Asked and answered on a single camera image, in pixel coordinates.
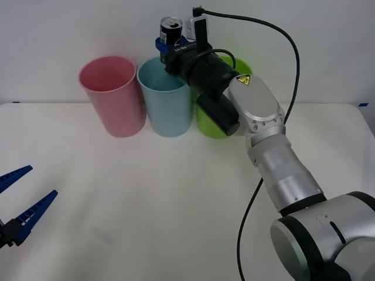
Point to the pale blue plastic bin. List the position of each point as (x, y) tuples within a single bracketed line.
[(167, 117)]

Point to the black and silver drink can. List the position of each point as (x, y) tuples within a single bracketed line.
[(171, 32)]

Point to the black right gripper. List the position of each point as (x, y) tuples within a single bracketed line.
[(183, 58)]

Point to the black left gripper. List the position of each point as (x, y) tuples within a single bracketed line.
[(2, 234)]

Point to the pale grey right wrist camera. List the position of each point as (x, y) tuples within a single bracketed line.
[(191, 27)]

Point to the green plastic bin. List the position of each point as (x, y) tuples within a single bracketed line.
[(205, 126)]

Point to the silver and black right arm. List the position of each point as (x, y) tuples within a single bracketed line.
[(257, 96)]

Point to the pink plastic bin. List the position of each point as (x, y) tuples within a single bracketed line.
[(117, 114)]

